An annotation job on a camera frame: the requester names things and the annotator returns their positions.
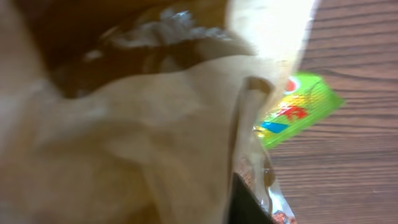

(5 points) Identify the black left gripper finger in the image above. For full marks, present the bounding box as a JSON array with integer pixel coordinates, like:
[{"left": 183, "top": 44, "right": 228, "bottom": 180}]
[{"left": 228, "top": 173, "right": 274, "bottom": 224}]

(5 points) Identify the green Haribo gummy bag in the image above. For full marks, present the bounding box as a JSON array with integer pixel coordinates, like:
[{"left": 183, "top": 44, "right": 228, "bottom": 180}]
[{"left": 254, "top": 72, "right": 344, "bottom": 149}]

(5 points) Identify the beige brown cookie bag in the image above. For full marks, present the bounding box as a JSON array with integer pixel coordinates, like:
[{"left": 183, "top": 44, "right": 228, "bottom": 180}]
[{"left": 1, "top": 1, "right": 318, "bottom": 223}]

